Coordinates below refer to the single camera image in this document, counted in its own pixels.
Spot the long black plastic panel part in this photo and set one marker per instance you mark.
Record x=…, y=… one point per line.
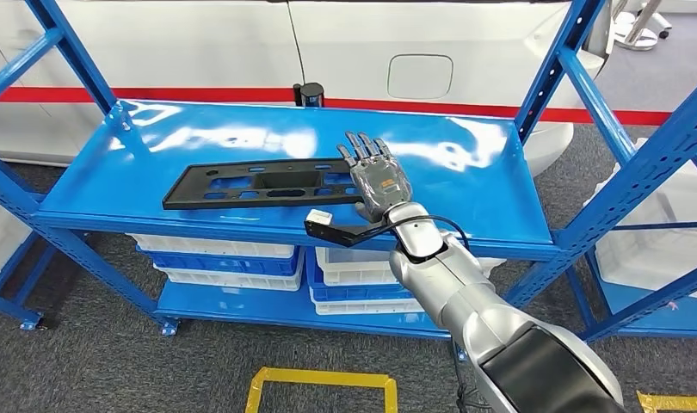
x=183, y=196

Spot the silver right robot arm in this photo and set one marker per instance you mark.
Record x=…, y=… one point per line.
x=457, y=290

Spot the black cylindrical device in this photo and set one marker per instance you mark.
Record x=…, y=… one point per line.
x=310, y=94

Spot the blue metal shelving rack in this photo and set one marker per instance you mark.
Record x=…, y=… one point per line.
x=211, y=125
x=6, y=305
x=656, y=319

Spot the yellow floor tape square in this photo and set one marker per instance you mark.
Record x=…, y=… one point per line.
x=320, y=376
x=679, y=402

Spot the white car with red stripe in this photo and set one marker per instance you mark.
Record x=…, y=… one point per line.
x=211, y=45

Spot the silver stand base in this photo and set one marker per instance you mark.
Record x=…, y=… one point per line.
x=639, y=37

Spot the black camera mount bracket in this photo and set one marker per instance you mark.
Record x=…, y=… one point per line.
x=337, y=234

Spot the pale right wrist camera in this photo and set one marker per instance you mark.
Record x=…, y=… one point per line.
x=320, y=216

